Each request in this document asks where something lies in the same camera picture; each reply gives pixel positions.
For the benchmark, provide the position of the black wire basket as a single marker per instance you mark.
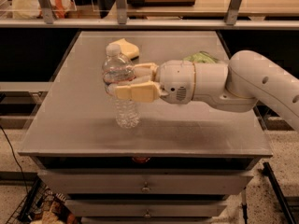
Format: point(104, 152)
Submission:
point(42, 206)

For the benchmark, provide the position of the white orange plastic bag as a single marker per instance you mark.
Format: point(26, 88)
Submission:
point(30, 9)

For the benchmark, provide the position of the grey drawer cabinet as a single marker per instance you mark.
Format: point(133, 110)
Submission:
point(192, 156)

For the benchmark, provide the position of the yellow sponge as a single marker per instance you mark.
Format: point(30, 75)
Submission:
point(128, 49)

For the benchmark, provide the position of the lower drawer knob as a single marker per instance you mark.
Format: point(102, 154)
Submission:
point(147, 214)

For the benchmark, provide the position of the upper drawer knob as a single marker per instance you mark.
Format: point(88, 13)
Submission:
point(145, 188)

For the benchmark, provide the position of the green snack bag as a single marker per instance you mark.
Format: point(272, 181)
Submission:
point(201, 57)

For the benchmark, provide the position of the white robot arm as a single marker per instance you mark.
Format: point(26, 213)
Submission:
point(237, 86)

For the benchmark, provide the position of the metal railing with posts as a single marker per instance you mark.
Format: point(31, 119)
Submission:
point(204, 14)

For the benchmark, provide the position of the clear plastic water bottle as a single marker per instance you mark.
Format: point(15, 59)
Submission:
point(118, 68)

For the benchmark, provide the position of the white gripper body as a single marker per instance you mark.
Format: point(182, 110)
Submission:
point(176, 79)

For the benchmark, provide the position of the drawer knob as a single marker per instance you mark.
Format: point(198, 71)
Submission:
point(145, 188)
point(147, 214)

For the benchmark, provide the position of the black metal stand leg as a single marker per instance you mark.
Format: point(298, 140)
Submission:
point(282, 200)

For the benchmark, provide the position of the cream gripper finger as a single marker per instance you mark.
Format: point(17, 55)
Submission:
point(146, 92)
point(146, 70)

